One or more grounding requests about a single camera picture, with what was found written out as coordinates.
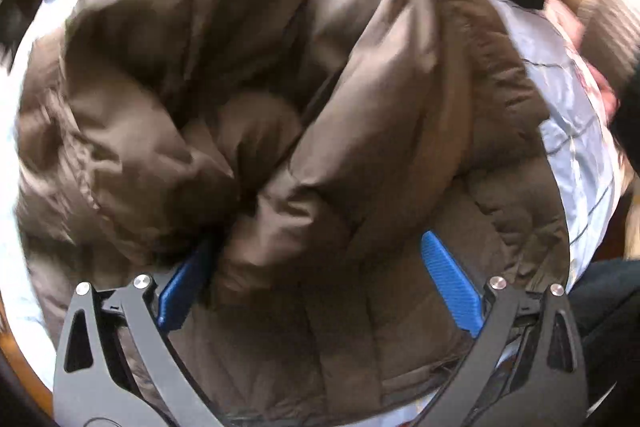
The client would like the blue plaid bed sheet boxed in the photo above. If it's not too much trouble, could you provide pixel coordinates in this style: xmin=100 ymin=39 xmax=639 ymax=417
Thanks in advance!
xmin=1 ymin=0 xmax=628 ymax=389

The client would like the person right forearm sleeve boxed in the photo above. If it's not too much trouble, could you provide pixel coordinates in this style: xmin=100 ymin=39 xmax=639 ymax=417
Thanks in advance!
xmin=578 ymin=0 xmax=639 ymax=101

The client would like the brown down jacket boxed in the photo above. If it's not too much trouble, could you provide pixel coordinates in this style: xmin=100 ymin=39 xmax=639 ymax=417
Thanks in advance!
xmin=15 ymin=0 xmax=570 ymax=426

